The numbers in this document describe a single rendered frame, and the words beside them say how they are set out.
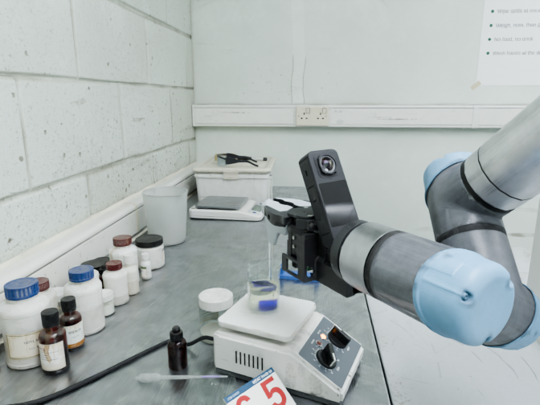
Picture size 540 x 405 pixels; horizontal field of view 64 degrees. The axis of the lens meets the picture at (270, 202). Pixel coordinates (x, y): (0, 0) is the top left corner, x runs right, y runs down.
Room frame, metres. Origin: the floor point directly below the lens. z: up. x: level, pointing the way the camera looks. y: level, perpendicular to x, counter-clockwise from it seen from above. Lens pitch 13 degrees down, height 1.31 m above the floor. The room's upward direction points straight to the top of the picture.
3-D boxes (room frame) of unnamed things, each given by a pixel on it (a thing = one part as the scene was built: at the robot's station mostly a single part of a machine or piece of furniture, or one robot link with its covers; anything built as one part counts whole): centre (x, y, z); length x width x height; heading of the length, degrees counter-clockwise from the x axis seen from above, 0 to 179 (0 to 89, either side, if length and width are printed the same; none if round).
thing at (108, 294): (0.77, 0.32, 0.92); 0.04 x 0.04 x 0.04
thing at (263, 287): (0.63, 0.01, 1.02); 0.06 x 0.05 x 0.08; 132
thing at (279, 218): (0.55, -0.02, 1.16); 0.09 x 0.05 x 0.02; 31
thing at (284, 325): (0.62, 0.00, 0.98); 0.12 x 0.12 x 0.01; 65
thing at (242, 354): (0.61, -0.02, 0.94); 0.22 x 0.13 x 0.08; 65
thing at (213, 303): (0.69, 0.09, 0.94); 0.06 x 0.06 x 0.08
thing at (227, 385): (0.53, 0.07, 0.91); 0.06 x 0.06 x 0.02
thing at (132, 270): (0.87, 0.30, 0.94); 0.03 x 0.03 x 0.09
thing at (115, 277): (0.82, 0.31, 0.94); 0.05 x 0.05 x 0.09
